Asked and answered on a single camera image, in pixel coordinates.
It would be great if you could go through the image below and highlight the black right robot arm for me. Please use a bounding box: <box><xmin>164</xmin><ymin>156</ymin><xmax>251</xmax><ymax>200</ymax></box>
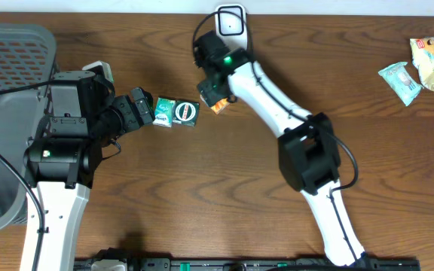
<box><xmin>193</xmin><ymin>47</ymin><xmax>365</xmax><ymax>266</ymax></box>

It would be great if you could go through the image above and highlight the white teal tissue pack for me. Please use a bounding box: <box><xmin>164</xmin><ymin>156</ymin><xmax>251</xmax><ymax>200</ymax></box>
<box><xmin>153</xmin><ymin>97</ymin><xmax>176</xmax><ymax>128</ymax></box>

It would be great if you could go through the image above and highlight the teal snack packet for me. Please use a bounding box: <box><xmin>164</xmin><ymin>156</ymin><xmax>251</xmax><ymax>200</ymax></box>
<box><xmin>378</xmin><ymin>62</ymin><xmax>423</xmax><ymax>106</ymax></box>

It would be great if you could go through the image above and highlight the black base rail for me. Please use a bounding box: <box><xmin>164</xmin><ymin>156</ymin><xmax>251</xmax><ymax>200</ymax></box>
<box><xmin>72</xmin><ymin>248</ymin><xmax>421</xmax><ymax>271</ymax></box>

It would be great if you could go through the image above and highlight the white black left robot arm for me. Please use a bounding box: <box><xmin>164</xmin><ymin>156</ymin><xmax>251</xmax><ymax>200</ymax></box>
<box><xmin>20</xmin><ymin>68</ymin><xmax>154</xmax><ymax>270</ymax></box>

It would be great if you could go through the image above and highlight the white barcode scanner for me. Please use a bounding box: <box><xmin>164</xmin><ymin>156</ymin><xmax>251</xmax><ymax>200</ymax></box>
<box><xmin>215</xmin><ymin>4</ymin><xmax>248</xmax><ymax>50</ymax></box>

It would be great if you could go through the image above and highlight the orange tissue packet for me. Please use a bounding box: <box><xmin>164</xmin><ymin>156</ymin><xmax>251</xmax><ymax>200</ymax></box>
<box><xmin>210</xmin><ymin>99</ymin><xmax>230</xmax><ymax>114</ymax></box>

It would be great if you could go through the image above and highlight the dark green round-logo packet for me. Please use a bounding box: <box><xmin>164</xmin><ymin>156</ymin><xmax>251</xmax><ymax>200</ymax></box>
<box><xmin>173</xmin><ymin>100</ymin><xmax>200</xmax><ymax>126</ymax></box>

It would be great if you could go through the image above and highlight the grey plastic shopping basket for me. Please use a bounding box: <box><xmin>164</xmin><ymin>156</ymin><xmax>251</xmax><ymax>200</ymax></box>
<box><xmin>0</xmin><ymin>23</ymin><xmax>57</xmax><ymax>230</ymax></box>

